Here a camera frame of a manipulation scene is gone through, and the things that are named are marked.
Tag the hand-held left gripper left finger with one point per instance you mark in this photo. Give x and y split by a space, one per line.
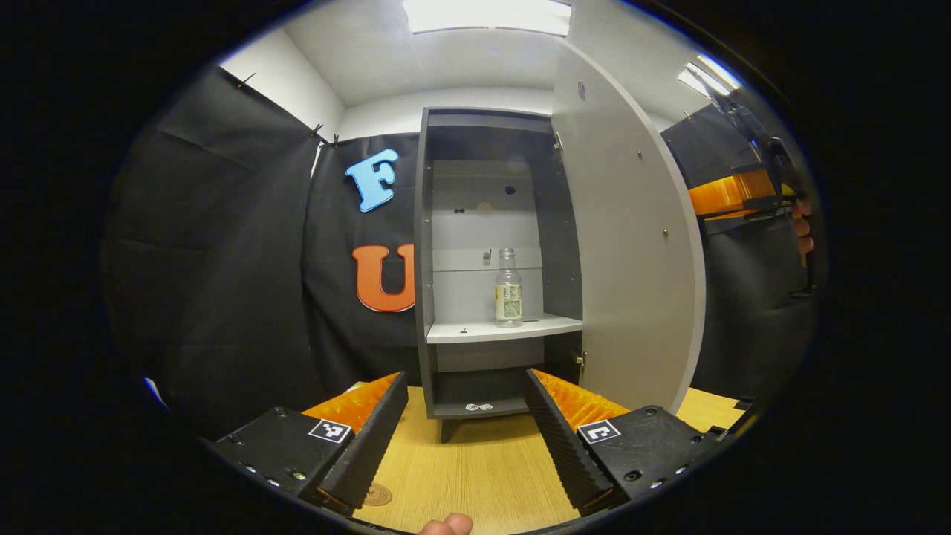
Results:
371 438

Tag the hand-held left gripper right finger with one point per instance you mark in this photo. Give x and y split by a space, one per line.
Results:
565 446

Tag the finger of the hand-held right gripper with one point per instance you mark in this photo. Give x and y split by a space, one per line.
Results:
724 195

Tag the round wooden coaster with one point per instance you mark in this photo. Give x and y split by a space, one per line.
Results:
377 495

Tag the beige cabinet door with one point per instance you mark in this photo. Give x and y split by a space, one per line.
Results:
631 260

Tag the clear plastic bottle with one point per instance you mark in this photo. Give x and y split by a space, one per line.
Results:
509 297

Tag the dark grey cabinet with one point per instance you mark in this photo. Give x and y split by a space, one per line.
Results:
423 260

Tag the white cabinet shelf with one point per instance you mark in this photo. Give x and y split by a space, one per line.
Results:
475 331

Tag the narrow ceiling light panel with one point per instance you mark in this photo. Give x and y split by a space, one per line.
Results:
709 74

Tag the black backdrop cloth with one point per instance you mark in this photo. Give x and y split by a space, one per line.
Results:
223 260

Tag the large ceiling light panel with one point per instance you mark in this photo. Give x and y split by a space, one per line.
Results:
487 15

